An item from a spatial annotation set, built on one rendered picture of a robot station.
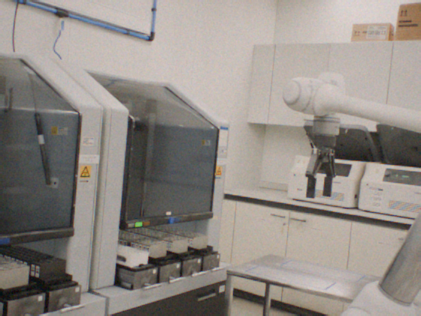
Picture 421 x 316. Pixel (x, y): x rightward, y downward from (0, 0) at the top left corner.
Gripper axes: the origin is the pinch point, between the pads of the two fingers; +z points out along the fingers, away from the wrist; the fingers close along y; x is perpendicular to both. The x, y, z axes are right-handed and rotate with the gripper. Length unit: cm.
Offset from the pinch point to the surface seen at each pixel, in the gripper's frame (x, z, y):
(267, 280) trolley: 25.2, 38.7, 16.0
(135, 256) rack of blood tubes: 70, 35, -13
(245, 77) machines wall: 186, -69, 239
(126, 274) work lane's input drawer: 70, 41, -17
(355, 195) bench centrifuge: 70, 20, 226
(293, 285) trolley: 14.2, 38.3, 17.1
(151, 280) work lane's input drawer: 66, 44, -6
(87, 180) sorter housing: 75, 4, -37
